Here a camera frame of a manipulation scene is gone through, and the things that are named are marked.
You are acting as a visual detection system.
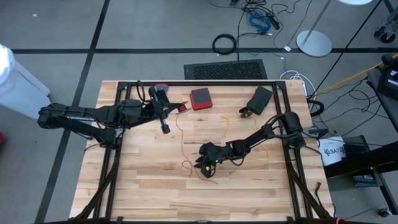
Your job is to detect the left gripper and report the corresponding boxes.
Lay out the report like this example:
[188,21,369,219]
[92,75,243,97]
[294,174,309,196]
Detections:
[144,86,189,134]

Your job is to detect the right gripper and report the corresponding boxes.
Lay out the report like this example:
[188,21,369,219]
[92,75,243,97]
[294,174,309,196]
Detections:
[193,142,227,169]

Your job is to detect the red wire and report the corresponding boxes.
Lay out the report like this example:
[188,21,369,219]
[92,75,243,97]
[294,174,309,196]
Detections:
[175,104,218,185]

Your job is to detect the yellow wire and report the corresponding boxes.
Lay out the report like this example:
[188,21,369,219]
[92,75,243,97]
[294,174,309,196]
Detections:
[221,114,270,162]

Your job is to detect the black glove red cuff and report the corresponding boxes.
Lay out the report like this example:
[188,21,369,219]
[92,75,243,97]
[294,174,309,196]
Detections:
[154,83,172,108]

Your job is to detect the red box black lid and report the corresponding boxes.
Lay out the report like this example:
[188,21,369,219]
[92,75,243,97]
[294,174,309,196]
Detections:
[189,87,214,111]

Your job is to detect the black floor vent grille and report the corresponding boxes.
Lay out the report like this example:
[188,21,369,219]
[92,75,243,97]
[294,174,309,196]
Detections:
[183,58,269,80]

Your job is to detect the black zip pouch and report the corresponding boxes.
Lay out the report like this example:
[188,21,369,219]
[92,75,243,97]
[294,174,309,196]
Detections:
[246,86,274,116]

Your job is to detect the grey round floor stand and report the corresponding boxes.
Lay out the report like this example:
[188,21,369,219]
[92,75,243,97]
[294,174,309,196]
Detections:
[295,0,333,58]

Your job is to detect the white cylindrical container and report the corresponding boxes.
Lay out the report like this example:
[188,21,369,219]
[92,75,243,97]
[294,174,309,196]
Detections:
[0,43,55,121]

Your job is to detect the black low shelf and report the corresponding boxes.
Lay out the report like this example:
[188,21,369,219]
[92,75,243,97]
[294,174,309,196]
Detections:
[323,135,398,215]

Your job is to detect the blue box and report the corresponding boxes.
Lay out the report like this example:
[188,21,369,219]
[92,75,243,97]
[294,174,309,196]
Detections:
[352,174,379,187]

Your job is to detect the black caster wheel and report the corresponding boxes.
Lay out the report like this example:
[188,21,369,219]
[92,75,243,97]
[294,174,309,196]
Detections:
[377,207,394,218]

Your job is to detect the black equipment cart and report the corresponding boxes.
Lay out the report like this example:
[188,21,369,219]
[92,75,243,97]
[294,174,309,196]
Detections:
[366,53,398,102]

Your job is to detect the white disc black pole stand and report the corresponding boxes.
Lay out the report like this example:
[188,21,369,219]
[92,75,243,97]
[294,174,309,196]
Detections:
[336,0,374,6]

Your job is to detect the grey wheeled cart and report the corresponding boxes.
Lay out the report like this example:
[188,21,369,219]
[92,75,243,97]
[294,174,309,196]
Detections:
[374,0,398,44]

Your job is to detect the black metal table frame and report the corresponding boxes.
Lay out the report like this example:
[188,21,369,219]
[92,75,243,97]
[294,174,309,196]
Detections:
[68,80,335,224]

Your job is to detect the coiled black cable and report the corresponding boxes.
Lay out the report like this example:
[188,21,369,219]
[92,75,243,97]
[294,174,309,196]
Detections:
[211,33,239,56]

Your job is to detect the brown strap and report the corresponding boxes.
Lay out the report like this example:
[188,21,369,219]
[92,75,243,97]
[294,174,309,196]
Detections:
[313,181,324,206]

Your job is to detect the coiled blue cable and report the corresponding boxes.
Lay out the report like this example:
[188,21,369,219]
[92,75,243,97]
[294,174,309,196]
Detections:
[248,11,272,33]

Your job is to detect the tangled black floor cables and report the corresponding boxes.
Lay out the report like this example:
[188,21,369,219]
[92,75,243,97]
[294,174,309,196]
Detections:
[207,0,313,47]

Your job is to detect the white cable bundle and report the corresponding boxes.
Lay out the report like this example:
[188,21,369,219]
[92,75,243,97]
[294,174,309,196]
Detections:
[279,70,317,98]

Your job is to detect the yellow extension cord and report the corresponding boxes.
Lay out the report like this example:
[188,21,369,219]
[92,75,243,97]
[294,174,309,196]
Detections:
[314,53,398,96]

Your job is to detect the thin black hanging cable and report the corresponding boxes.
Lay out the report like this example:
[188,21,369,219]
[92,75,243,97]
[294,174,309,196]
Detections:
[309,0,384,96]

